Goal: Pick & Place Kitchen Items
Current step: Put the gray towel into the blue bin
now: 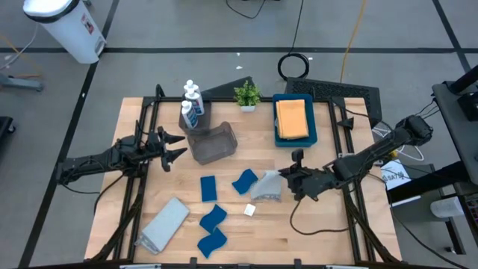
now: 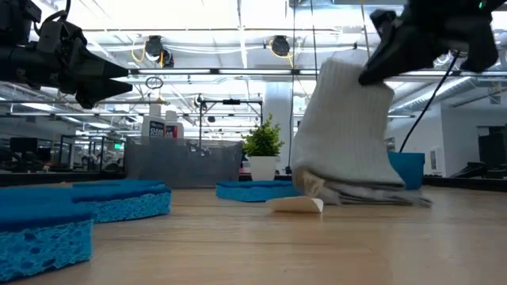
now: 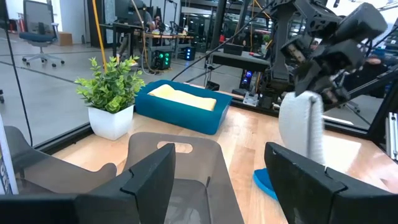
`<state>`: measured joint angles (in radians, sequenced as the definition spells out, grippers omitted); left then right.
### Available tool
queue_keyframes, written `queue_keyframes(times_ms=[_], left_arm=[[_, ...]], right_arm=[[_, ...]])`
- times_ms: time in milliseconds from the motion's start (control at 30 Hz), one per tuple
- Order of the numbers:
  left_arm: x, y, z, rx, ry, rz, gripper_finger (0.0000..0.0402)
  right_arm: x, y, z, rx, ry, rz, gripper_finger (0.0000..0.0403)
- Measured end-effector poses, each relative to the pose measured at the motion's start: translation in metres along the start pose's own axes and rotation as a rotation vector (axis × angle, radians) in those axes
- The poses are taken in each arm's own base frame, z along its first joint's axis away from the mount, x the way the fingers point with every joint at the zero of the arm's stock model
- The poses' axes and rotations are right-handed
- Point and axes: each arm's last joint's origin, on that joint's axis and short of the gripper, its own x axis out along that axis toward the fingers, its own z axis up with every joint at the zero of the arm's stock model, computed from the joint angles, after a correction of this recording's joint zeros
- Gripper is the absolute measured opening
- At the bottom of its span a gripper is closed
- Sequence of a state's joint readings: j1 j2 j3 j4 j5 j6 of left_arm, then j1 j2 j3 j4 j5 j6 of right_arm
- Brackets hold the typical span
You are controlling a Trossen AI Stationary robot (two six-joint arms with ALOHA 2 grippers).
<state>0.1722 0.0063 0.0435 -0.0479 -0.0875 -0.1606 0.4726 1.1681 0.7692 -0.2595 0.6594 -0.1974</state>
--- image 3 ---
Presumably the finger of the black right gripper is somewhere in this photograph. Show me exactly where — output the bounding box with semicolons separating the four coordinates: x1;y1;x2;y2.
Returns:
295;60;327;96
322;74;352;110

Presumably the silver aluminium bracket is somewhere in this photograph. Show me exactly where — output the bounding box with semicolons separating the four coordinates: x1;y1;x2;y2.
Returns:
384;111;398;162

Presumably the cardboard box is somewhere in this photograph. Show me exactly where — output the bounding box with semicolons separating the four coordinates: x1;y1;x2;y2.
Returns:
57;31;74;47

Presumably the green plant in white pot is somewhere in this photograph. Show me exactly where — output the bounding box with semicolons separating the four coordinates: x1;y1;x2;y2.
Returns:
74;55;146;142

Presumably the person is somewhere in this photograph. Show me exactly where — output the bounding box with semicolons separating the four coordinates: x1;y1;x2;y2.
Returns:
151;14;164;32
362;54;394;94

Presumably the blue rectangular sponge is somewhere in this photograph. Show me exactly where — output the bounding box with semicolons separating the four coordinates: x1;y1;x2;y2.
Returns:
252;167;280;202

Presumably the grey waffle dish cloth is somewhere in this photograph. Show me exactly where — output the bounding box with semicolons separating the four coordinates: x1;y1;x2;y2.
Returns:
277;90;326;166

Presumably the yellow extension cable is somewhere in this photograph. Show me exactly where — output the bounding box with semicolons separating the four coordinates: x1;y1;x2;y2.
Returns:
91;0;109;73

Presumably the computer with blue lights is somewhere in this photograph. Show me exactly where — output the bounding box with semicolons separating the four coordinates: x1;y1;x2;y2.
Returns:
183;45;197;62

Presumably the orange cloth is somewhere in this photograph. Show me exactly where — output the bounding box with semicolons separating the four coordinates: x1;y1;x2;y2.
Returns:
147;83;218;112

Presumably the dark frame work desk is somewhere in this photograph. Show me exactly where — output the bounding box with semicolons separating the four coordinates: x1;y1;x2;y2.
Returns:
110;21;196;68

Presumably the computer with green lights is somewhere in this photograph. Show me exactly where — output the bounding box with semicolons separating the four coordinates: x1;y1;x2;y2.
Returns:
154;49;174;71

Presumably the teal plastic bin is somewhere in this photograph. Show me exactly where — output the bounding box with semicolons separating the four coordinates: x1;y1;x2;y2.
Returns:
134;79;234;136

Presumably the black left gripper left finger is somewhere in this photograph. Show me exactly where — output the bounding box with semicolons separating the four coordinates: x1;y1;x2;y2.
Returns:
0;142;177;224

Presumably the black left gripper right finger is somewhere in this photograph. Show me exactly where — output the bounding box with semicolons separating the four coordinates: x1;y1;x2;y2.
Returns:
264;142;398;224

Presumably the office chair with blue seat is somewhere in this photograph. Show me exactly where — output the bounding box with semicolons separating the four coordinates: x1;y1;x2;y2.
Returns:
17;0;66;68

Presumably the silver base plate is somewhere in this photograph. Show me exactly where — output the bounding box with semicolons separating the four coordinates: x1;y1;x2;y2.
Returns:
242;91;259;108

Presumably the white plastic restorer bottle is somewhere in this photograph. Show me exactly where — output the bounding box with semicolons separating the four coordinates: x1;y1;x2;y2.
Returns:
0;113;20;196

